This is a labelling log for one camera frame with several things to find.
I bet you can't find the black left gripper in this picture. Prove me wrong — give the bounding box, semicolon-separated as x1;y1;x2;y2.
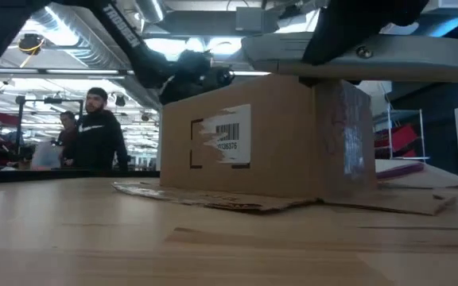
157;49;237;106

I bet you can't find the grey box cutter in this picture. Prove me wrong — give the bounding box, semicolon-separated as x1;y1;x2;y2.
240;31;458;83

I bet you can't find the brown Sephora cardboard box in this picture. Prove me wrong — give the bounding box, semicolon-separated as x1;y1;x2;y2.
111;73;458;217

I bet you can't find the purple-edged mesh zip pouch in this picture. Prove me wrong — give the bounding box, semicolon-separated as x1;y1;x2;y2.
375;158;458;190

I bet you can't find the grey ceiling unit box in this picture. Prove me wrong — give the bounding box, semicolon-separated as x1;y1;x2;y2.
235;6;264;33

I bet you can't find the red storage bin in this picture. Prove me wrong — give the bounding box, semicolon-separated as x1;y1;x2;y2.
374;123;419;151

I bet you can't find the long ceiling light bar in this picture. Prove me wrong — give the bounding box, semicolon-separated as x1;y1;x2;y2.
0;68;272;78

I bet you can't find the person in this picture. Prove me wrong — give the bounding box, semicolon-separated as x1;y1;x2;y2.
62;87;130;172
52;110;80;168

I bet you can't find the white wire shelf rack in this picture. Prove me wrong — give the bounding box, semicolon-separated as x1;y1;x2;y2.
373;103;432;164

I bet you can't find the black yellow cable reel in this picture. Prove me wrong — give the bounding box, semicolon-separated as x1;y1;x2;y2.
17;33;46;56

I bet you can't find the black table frame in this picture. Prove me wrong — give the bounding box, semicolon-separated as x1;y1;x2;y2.
0;169;161;184

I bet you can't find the black gantry frame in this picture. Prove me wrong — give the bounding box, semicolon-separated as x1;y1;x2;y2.
14;96;86;171

